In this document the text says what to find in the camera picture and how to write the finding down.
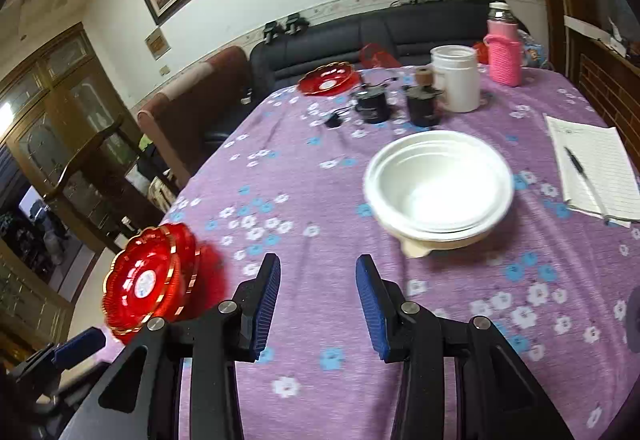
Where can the cream plastic bowl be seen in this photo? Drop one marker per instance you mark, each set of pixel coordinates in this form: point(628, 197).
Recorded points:
point(417, 243)

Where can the pink knitted bottle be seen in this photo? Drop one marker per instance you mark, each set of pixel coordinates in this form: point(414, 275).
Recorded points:
point(503, 45)

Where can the white plastic jar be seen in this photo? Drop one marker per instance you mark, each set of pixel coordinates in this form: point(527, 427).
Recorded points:
point(456, 76)

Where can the brown cork lid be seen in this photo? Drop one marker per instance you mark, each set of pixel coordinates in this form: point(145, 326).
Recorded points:
point(424, 76)

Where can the purple floral tablecloth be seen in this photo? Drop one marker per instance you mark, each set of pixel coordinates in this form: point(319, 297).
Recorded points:
point(555, 282)

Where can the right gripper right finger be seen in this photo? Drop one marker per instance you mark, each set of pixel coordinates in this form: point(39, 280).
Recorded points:
point(497, 396)

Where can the dark wooden chair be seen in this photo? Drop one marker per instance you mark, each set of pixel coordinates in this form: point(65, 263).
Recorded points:
point(123, 199)

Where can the large red flower plate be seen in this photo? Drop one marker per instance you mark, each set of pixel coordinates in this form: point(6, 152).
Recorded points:
point(145, 281)

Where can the black pen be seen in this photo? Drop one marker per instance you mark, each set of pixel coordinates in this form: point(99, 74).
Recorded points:
point(589, 185)

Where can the small wall plaque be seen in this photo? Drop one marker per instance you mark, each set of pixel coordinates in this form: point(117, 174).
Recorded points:
point(157, 43)

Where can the black jar left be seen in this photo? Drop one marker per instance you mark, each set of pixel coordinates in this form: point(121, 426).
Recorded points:
point(371, 104)

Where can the wooden cabinet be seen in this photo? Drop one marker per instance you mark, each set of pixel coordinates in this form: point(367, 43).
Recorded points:
point(52, 103)

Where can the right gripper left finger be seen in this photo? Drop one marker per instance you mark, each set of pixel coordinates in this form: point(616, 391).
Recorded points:
point(138, 396)

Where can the black jar right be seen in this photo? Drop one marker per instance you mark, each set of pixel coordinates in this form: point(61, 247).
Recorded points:
point(421, 104)

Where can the brown armchair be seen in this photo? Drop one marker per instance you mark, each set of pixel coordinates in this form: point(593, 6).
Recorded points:
point(190, 117)

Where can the black jar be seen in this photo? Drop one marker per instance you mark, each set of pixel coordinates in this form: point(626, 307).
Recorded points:
point(371, 104)
point(421, 104)

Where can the white notepad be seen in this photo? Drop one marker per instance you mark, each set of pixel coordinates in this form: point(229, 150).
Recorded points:
point(606, 162)

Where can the black power adapter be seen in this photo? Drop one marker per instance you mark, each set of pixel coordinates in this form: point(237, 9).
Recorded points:
point(335, 120)

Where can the black leather sofa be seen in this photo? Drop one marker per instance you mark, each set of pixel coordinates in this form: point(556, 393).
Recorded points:
point(408, 33)

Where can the far red flower plate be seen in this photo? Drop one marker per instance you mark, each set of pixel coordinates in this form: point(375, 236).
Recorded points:
point(329, 80)

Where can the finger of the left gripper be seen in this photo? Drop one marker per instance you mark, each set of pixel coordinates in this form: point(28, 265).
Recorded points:
point(79, 348)

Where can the red plastic bag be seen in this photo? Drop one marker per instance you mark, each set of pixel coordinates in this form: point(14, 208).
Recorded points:
point(375, 56)

